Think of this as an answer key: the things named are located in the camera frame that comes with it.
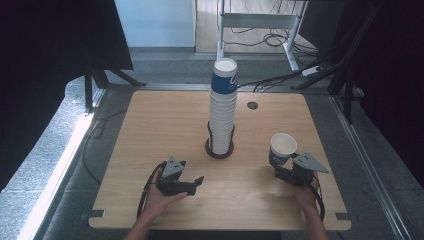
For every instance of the white metal desk frame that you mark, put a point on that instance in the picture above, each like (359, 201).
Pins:
(256, 20)

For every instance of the round black table grommet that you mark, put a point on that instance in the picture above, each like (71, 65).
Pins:
(252, 105)

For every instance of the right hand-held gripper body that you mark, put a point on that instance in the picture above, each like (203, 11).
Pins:
(308, 163)

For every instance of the stack of paper cups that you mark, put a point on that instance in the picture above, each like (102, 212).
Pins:
(223, 113)

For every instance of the black cup holder stand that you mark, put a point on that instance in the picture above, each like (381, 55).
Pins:
(219, 155)

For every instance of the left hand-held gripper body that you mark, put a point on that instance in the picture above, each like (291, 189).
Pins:
(171, 166)

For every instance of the white wall panel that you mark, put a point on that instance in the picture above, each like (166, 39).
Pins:
(153, 23)

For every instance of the white power strip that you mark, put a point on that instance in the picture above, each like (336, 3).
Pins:
(312, 70)

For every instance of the blue and white paper cup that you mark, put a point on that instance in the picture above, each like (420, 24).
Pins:
(283, 146)

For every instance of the black tripod stand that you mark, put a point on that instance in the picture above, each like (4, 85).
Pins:
(96, 76)

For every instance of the aluminium floor rail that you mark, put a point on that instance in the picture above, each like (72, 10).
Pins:
(366, 166)

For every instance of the person's right hand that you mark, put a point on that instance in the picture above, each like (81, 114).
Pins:
(306, 196)

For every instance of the black curtain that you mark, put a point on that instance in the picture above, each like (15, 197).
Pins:
(393, 83)
(40, 50)

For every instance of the black metal stand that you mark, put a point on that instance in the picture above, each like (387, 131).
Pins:
(346, 60)

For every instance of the person's left hand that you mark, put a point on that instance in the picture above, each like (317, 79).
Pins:
(156, 201)

